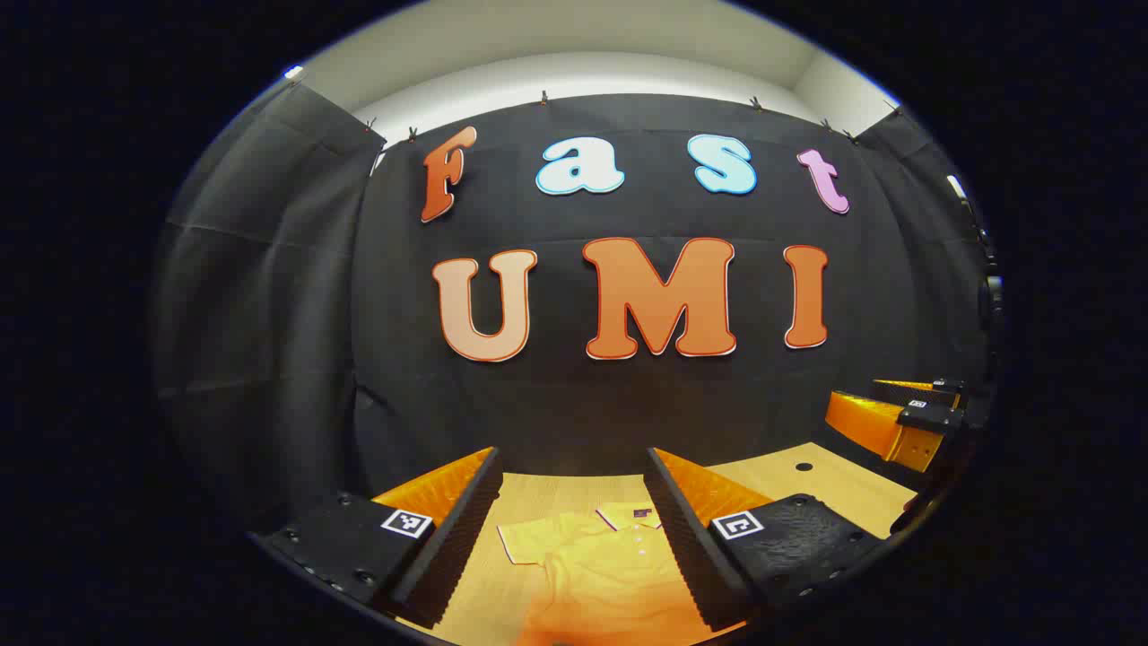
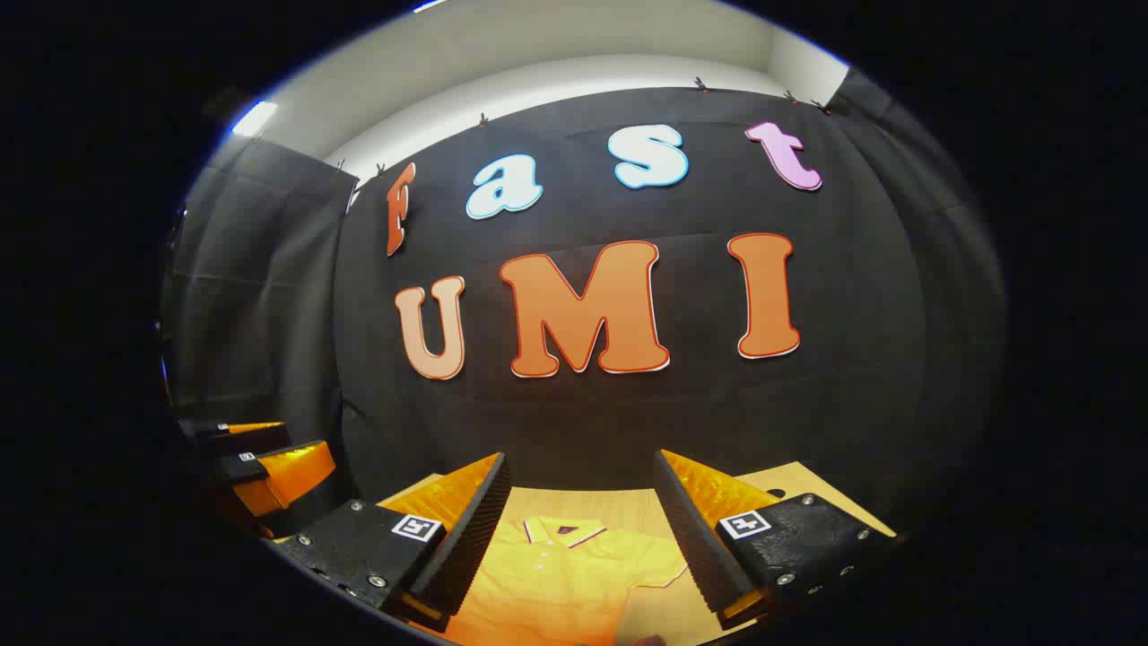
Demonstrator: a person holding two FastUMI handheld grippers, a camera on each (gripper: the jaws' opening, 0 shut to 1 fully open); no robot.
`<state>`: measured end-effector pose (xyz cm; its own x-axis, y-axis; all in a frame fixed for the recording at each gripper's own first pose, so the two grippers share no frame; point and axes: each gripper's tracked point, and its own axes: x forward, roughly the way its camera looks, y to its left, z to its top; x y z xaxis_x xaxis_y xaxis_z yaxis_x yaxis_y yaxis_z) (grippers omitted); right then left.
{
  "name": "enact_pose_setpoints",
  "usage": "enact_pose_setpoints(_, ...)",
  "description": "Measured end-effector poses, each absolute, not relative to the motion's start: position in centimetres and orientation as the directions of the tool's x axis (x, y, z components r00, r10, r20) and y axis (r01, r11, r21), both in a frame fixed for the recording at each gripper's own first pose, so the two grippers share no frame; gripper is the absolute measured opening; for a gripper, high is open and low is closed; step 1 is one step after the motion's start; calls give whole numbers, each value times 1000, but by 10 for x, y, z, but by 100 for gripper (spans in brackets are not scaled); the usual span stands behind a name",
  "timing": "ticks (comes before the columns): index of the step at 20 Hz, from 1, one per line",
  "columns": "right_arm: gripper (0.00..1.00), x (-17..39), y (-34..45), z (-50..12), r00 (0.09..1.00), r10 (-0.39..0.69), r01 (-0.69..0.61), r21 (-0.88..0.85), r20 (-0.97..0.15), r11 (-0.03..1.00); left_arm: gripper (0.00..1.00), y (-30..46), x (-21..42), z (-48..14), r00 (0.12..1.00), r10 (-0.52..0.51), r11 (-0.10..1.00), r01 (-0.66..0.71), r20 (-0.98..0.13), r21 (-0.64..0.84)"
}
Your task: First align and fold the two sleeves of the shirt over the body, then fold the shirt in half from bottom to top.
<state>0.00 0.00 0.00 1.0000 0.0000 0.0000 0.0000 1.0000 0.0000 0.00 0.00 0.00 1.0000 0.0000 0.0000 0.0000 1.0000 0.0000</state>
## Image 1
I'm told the black side curtain cloth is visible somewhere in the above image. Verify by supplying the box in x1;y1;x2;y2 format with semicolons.
852;108;996;423
152;83;388;530

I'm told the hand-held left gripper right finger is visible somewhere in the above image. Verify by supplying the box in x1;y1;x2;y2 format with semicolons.
642;447;889;633

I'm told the black backdrop cloth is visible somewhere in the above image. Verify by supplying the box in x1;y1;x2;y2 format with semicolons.
350;92;925;476

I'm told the orange T-shirt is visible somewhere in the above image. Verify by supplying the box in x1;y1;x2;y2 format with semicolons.
496;502;747;646

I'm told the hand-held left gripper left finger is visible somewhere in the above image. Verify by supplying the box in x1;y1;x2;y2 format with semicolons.
254;446;505;629

